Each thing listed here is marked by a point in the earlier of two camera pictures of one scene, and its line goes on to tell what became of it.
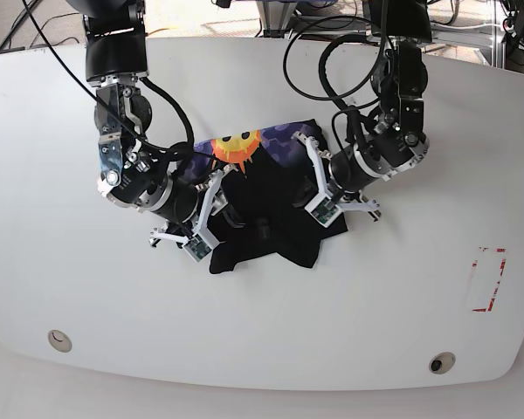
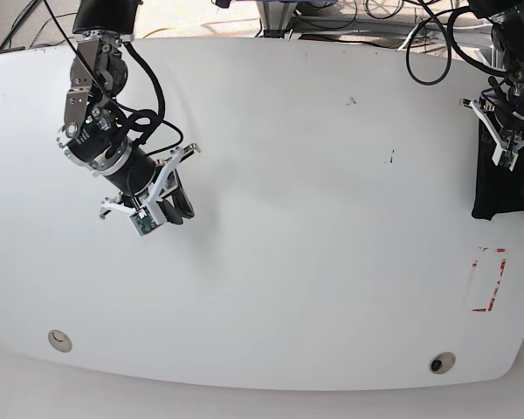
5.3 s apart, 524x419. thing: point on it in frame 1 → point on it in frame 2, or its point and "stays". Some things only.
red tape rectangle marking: x=474 y=264 stays
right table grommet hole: x=442 y=362 stays
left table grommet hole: x=59 y=340 stays
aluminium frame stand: x=274 y=16 stays
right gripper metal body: x=397 y=141 → x=519 y=37
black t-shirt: x=268 y=177 → x=499 y=189
